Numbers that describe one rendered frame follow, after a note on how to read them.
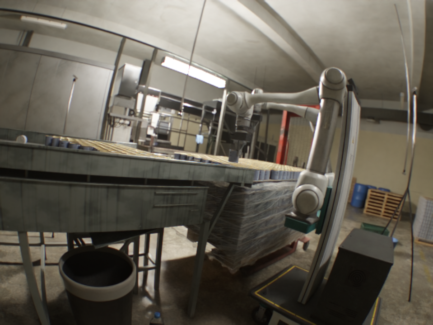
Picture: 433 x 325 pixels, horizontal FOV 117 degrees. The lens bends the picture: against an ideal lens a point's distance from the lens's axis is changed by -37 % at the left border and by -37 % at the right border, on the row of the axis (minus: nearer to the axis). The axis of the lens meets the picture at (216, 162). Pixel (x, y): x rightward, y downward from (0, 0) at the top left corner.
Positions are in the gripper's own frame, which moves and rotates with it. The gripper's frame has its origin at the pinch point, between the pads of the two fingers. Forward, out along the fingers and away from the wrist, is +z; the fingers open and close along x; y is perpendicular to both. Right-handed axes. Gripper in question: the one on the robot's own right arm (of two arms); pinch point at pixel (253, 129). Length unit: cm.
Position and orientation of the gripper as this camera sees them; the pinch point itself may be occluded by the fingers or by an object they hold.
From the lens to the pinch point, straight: 193.9
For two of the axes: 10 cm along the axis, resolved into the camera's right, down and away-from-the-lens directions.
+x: 7.8, 1.6, -6.0
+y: -6.1, -0.2, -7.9
